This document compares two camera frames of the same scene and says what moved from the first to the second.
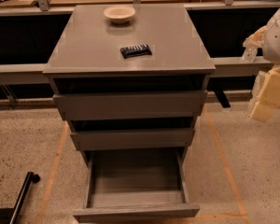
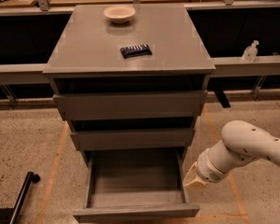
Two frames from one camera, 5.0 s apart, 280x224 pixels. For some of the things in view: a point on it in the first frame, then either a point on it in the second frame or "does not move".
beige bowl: (119, 14) does not move
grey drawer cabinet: (138, 109) does not move
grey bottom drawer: (136, 184) does not move
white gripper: (277, 44) to (205, 167)
